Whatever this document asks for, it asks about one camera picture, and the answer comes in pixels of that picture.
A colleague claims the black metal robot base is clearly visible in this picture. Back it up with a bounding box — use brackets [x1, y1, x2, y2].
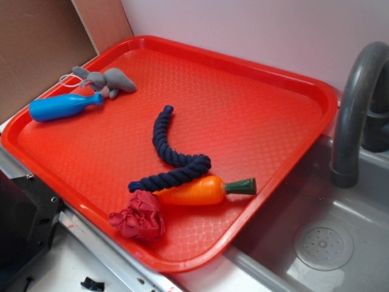
[1, 173, 62, 291]

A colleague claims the grey toy faucet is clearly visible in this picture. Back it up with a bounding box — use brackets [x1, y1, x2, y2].
[331, 41, 388, 188]

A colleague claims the brown cardboard panel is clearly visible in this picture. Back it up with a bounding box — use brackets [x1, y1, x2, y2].
[1, 1, 133, 122]

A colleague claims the blue plastic toy bottle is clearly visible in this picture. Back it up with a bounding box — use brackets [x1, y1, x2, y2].
[29, 93, 104, 122]

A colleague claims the crumpled red cloth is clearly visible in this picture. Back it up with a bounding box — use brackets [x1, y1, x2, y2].
[108, 190, 165, 241]

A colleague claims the red plastic tray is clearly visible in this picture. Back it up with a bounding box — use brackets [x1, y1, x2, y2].
[1, 36, 337, 274]

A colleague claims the dark blue twisted rope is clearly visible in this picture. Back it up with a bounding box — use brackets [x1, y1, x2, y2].
[128, 105, 212, 193]

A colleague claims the grey plush bunny toy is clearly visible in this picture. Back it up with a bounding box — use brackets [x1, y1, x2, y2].
[59, 66, 136, 99]

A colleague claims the silver aluminium frame rail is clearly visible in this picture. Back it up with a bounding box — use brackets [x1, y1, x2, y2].
[0, 145, 180, 292]

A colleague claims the black tape scrap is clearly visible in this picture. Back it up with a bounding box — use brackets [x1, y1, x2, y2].
[80, 277, 105, 292]

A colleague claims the grey plastic toy sink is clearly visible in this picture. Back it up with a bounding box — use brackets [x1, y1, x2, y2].
[225, 137, 388, 291]

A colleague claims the orange plastic toy carrot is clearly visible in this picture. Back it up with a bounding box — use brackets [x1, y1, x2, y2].
[153, 176, 257, 206]

